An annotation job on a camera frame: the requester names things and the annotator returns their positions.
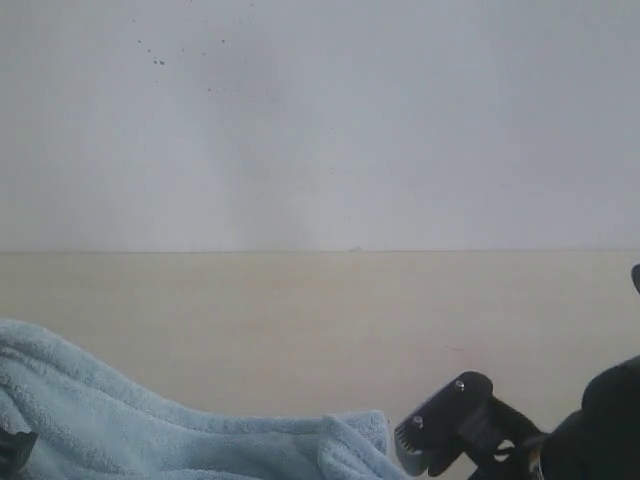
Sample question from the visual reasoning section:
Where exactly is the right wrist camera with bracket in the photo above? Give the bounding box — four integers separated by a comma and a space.
394, 371, 546, 479

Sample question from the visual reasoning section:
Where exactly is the light blue fleece towel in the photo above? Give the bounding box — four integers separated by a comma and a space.
1, 319, 402, 479

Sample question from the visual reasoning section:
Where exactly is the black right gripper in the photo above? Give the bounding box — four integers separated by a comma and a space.
631, 264, 640, 294

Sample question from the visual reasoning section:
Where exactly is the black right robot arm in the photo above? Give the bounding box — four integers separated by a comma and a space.
530, 356, 639, 480

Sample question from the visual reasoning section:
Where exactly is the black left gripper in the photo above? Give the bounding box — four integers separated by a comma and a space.
0, 429, 38, 473

